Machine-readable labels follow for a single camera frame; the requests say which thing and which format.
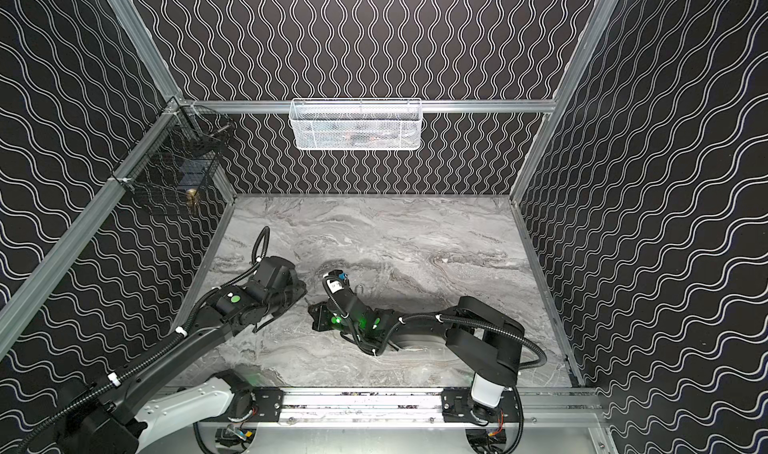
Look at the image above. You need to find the white wire mesh basket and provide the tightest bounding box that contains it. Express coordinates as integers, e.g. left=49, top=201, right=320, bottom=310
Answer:
left=289, top=98, right=424, bottom=151

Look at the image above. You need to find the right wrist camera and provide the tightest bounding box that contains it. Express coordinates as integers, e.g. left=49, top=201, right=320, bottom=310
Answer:
left=323, top=270, right=354, bottom=304

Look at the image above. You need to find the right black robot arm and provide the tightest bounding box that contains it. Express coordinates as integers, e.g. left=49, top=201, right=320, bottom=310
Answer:
left=308, top=271, right=548, bottom=410

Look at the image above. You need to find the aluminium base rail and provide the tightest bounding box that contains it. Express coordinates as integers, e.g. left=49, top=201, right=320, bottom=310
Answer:
left=119, top=385, right=607, bottom=429

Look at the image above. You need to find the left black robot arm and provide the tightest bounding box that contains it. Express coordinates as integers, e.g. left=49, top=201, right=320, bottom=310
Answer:
left=15, top=227, right=307, bottom=453

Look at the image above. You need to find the black wire basket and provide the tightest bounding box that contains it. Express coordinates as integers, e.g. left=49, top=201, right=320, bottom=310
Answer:
left=116, top=105, right=236, bottom=217

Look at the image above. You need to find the brass padlock in basket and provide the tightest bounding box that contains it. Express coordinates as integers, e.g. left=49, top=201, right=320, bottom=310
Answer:
left=185, top=189, right=199, bottom=210

